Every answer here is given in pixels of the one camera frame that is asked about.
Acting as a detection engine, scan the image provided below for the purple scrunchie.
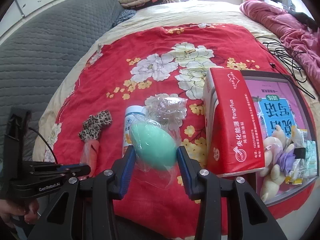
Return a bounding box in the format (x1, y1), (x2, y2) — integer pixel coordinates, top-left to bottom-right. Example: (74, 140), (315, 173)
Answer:
(277, 150), (296, 176)

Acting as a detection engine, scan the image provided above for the grey quilted headboard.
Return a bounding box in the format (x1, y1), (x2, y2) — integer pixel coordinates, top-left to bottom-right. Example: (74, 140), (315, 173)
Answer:
(1, 0), (123, 160)

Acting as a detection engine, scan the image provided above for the white floral scrunchie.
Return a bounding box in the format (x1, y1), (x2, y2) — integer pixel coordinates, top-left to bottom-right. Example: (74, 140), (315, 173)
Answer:
(285, 126), (308, 185)

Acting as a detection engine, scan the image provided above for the pink quilt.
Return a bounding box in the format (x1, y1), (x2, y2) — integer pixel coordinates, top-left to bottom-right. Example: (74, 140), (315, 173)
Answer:
(240, 0), (319, 92)

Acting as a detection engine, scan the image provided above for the clear crumpled plastic bag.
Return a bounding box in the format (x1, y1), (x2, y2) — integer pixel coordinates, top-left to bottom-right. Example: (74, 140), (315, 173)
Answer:
(144, 93), (188, 131)

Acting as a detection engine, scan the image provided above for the white tissue pack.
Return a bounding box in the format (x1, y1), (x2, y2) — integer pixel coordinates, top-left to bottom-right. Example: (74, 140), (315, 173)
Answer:
(304, 140), (318, 179)

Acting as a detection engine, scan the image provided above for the left hand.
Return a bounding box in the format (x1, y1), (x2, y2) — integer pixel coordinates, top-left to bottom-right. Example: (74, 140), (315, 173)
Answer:
(1, 199), (40, 228)

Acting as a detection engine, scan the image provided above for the red tissue box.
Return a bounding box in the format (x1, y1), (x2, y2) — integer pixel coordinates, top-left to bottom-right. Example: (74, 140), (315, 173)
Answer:
(203, 67), (265, 177)

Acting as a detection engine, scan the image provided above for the beige bed sheet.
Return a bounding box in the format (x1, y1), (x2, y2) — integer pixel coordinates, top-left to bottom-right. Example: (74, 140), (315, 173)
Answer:
(39, 0), (275, 145)

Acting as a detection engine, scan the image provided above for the green sponge egg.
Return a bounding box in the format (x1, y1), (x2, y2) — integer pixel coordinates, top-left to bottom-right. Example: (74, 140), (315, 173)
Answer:
(129, 118), (178, 190)

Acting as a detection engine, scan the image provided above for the white supplement bottle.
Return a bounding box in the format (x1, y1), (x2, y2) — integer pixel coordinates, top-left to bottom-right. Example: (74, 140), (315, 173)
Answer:
(121, 105), (148, 158)

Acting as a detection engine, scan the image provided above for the pink mask in bag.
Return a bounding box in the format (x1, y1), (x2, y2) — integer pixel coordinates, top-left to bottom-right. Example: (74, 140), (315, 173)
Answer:
(80, 140), (99, 177)

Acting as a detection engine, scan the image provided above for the black cable bundle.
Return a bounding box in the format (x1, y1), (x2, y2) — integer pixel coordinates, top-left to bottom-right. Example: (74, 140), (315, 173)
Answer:
(254, 36), (317, 100)

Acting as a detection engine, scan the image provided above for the leopard print scrunchie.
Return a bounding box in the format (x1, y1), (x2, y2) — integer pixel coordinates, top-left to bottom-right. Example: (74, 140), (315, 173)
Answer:
(78, 110), (112, 142)

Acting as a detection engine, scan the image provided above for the red floral blanket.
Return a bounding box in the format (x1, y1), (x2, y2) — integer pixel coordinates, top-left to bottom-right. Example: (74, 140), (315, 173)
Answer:
(43, 23), (316, 238)

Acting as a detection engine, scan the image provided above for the cream plush bear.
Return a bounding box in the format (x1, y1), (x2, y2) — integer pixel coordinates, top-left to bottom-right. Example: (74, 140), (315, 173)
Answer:
(259, 125), (295, 202)

